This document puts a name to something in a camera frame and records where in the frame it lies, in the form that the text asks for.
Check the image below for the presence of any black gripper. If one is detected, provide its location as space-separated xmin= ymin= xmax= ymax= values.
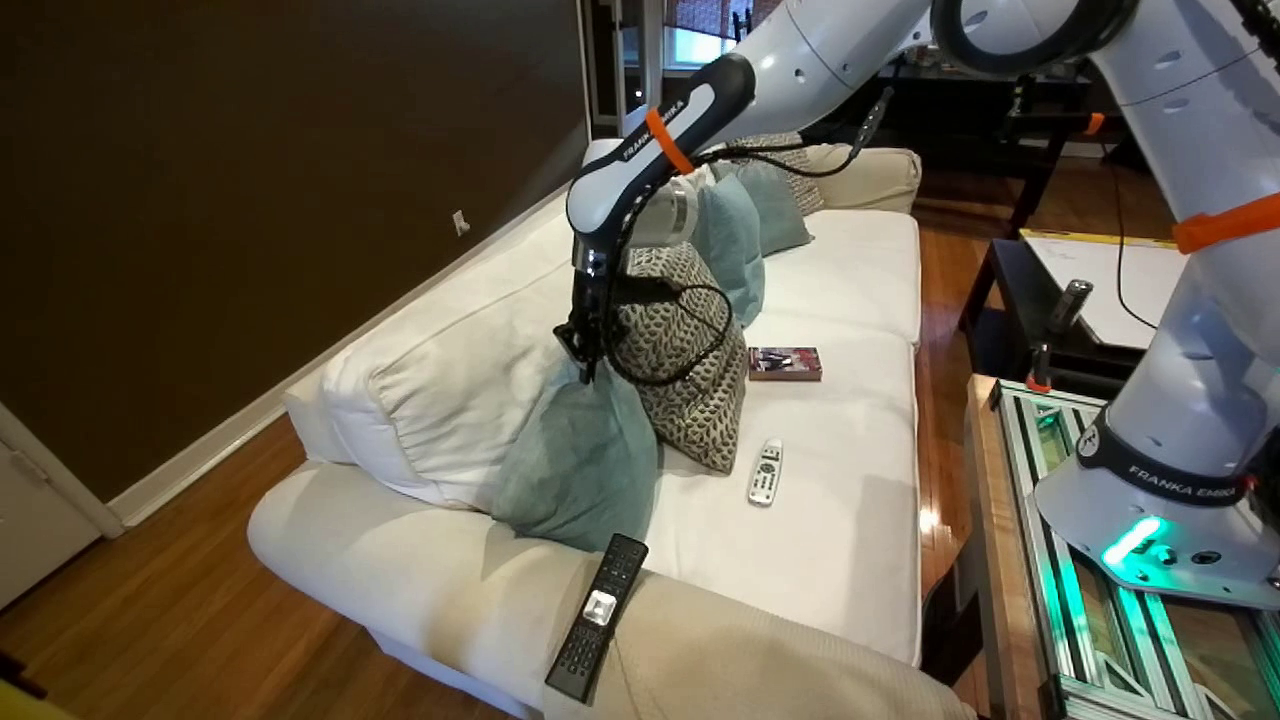
xmin=552 ymin=229 xmax=632 ymax=388

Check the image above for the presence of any blue square pillow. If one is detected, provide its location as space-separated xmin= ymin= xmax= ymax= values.
xmin=474 ymin=357 xmax=666 ymax=557

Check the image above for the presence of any leaf print pillow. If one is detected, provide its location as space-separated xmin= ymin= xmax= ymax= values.
xmin=610 ymin=244 xmax=753 ymax=475

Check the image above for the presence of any blue-grey pillow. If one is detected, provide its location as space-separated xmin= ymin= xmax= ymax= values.
xmin=684 ymin=157 xmax=814 ymax=331

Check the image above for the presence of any dark book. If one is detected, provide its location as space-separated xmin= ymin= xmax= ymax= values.
xmin=742 ymin=344 xmax=822 ymax=388

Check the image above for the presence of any silver remote control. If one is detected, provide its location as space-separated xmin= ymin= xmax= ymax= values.
xmin=742 ymin=435 xmax=789 ymax=514

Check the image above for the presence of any black remote control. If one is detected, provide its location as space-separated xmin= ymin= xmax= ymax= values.
xmin=540 ymin=534 xmax=650 ymax=708

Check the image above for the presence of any white sofa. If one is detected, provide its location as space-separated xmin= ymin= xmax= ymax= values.
xmin=244 ymin=137 xmax=977 ymax=720

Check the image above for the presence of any dark coffee table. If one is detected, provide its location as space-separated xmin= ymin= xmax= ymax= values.
xmin=954 ymin=78 xmax=1177 ymax=393

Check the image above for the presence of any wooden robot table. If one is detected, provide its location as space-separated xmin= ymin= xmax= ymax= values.
xmin=954 ymin=371 xmax=1073 ymax=720

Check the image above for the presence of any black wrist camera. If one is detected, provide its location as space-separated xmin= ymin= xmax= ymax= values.
xmin=610 ymin=272 xmax=688 ymax=307

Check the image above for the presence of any orange strap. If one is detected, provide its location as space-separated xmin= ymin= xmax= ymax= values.
xmin=1172 ymin=194 xmax=1280 ymax=255
xmin=643 ymin=107 xmax=696 ymax=177

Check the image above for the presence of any aluminium frame base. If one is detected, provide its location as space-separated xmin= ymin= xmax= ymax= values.
xmin=992 ymin=378 xmax=1280 ymax=720

